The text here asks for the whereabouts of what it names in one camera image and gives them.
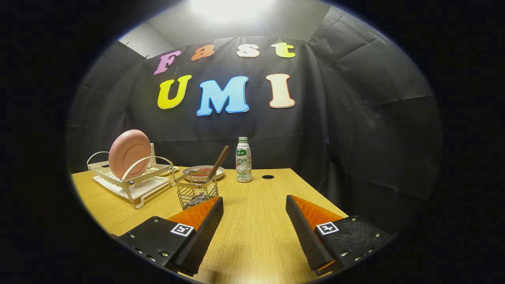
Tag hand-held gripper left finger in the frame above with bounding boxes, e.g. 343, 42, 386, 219
112, 196, 224, 277

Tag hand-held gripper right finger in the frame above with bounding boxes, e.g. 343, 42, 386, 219
285, 194, 397, 277

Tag metal wire basket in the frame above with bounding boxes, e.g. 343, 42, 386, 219
175, 170, 220, 210

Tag wooden-handled spoon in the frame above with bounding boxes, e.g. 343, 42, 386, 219
189, 145, 231, 206

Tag white wire dish rack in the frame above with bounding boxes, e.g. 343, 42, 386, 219
87, 151, 176, 209

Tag pink plate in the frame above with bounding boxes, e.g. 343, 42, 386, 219
108, 129, 152, 181

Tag beige round plate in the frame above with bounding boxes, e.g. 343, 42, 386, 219
182, 165, 225, 181

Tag white drain tray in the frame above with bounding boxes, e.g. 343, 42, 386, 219
94, 175, 170, 200

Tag white drink bottle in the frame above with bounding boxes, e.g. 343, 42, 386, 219
236, 136, 253, 183

